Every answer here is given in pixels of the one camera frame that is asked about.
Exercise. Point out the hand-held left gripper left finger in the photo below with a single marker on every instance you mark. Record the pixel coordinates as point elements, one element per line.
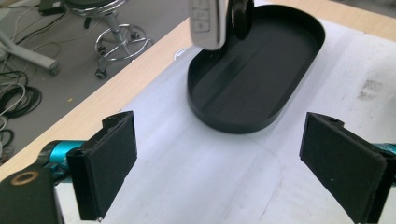
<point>106,165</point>

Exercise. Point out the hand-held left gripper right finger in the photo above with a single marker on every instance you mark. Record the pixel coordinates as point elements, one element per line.
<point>342,165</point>

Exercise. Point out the black oval tray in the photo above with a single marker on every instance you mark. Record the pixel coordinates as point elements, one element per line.
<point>249,84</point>

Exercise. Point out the metal stool base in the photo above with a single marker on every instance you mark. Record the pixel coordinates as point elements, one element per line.
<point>116,34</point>

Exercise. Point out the white stand leg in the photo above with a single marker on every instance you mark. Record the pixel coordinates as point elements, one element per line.
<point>28,56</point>

